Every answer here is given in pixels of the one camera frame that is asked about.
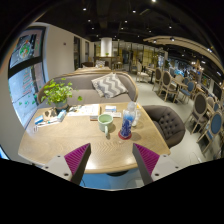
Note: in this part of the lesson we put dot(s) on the green potted plant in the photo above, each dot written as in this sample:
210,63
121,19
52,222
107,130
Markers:
58,93

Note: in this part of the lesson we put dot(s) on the white printed brochure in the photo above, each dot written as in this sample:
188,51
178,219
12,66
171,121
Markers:
81,110

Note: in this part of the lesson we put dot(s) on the dark grey tufted armchair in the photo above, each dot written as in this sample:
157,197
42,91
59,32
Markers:
166,123

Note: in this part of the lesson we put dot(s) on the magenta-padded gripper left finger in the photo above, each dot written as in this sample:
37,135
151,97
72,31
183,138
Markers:
75,160

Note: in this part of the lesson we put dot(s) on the group of ceiling lights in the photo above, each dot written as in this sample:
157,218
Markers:
84,9

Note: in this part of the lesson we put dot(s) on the white tube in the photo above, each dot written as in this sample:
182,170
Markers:
46,123

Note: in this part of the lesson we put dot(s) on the small blue white packet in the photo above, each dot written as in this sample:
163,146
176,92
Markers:
110,108

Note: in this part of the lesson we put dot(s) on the flat round red coaster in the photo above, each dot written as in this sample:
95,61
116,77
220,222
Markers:
120,136

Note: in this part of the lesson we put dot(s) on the grey white chevron cushion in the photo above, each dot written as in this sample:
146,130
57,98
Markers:
109,85

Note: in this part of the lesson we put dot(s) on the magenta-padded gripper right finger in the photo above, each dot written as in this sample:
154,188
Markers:
150,160

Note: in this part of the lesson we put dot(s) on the clear blue-labelled water bottle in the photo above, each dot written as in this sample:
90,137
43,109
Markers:
127,123

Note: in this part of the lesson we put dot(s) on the group of dining chairs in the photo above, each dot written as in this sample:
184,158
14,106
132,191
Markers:
166,83

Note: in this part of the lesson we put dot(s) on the brown paper bag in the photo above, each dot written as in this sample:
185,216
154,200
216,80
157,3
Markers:
50,114

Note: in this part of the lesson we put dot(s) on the pill blister pack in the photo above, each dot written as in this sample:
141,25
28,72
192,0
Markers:
35,128

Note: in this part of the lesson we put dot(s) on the light green mug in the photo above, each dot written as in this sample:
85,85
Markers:
104,122

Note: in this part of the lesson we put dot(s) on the curved grey sofa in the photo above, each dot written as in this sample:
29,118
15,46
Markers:
83,83

